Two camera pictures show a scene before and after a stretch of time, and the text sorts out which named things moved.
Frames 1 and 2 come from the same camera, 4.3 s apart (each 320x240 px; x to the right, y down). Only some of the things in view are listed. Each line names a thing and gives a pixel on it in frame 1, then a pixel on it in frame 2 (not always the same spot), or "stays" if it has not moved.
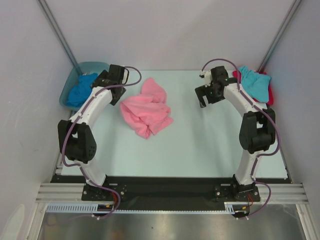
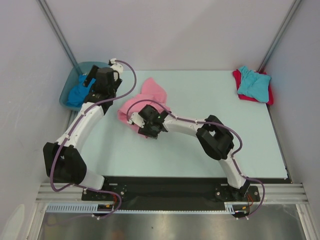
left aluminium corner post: (51, 20) stays
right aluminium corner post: (279, 35) stays
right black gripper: (203, 93) to (149, 130)
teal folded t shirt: (256, 84) stays
